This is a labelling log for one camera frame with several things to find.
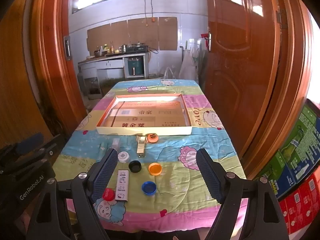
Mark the metal strike plate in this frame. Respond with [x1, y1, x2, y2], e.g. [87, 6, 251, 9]
[64, 36, 72, 60]

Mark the green beverage carton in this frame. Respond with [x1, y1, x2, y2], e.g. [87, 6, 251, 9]
[252, 150, 292, 200]
[279, 104, 320, 180]

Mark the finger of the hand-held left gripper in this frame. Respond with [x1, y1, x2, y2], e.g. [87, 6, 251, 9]
[14, 133, 60, 157]

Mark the plain orange bottle cap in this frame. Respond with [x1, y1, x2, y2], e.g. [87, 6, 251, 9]
[148, 162, 162, 176]

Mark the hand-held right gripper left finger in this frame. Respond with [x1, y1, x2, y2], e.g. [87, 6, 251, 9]
[26, 148, 118, 240]

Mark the brown cardboard wall covering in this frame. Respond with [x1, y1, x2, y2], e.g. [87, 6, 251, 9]
[87, 17, 178, 52]

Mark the colourful cartoon printed blanket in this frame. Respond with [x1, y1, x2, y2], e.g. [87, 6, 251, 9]
[51, 79, 248, 233]

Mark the red bottle cap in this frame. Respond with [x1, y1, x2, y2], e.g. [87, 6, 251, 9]
[103, 188, 116, 201]

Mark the brown wooden door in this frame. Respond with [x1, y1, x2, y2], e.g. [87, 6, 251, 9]
[204, 0, 280, 155]

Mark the blue bottle cap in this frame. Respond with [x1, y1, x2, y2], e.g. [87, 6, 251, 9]
[141, 181, 157, 195]

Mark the gas cylinder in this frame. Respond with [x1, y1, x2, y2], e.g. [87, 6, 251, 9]
[77, 71, 87, 97]

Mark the black bottle cap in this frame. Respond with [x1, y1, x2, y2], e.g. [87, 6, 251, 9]
[128, 160, 142, 173]

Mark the hanging cord with orange socket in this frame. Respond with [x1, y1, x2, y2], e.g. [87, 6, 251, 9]
[150, 0, 157, 23]

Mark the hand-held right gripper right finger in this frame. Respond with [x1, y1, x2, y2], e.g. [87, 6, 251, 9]
[196, 148, 290, 240]

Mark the wooden door jamb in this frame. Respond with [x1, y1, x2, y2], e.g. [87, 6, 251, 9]
[267, 0, 315, 180]
[24, 0, 88, 140]

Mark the gold lighter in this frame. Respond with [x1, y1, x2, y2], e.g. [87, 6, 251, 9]
[136, 135, 147, 157]

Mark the shallow white orange cardboard tray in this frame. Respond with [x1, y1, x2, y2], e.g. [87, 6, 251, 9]
[96, 94, 192, 136]

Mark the small white plastic bag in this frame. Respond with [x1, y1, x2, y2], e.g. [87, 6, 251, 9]
[164, 67, 177, 80]

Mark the metal door hinge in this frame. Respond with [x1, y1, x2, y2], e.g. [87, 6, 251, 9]
[276, 9, 287, 29]

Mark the large white plastic bag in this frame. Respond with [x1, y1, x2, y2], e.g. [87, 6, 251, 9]
[179, 47, 200, 80]

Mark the black induction stove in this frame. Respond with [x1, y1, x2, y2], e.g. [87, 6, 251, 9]
[125, 44, 149, 53]

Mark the red beverage carton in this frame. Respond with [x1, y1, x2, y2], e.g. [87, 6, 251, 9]
[277, 174, 320, 235]

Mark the white cartoon print lighter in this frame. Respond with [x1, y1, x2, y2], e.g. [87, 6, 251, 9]
[115, 170, 130, 202]

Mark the white kitchen counter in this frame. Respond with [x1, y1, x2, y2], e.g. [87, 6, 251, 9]
[77, 52, 150, 80]

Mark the green air fryer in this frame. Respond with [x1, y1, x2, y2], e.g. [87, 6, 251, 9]
[128, 57, 145, 76]

